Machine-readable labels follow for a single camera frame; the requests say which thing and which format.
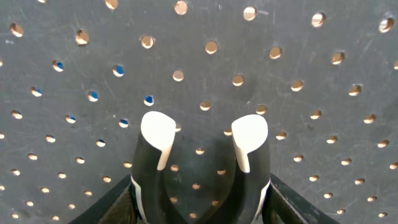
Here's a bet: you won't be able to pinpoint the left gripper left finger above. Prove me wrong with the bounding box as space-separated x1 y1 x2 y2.
68 174 139 224

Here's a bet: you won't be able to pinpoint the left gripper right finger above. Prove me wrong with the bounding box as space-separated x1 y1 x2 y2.
262 172 340 224

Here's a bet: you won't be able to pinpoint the pliers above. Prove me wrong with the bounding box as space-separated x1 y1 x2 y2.
130 111 272 224

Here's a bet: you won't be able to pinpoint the black pegboard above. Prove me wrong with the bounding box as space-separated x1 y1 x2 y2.
0 0 398 224

